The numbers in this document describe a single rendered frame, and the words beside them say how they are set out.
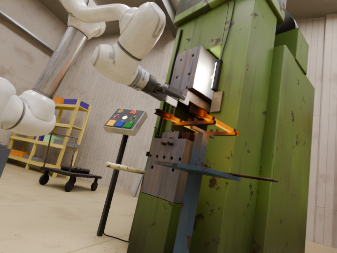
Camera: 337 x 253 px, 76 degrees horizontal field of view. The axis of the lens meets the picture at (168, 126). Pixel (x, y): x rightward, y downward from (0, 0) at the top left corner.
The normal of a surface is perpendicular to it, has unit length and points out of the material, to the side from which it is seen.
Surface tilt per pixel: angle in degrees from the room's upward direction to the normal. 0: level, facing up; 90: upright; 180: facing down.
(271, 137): 90
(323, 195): 90
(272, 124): 90
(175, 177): 90
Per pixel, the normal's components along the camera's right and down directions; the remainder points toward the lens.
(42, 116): 0.88, 0.29
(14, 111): 0.96, 0.10
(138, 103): -0.36, -0.29
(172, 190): -0.71, -0.31
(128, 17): -0.60, -0.17
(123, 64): 0.29, 0.60
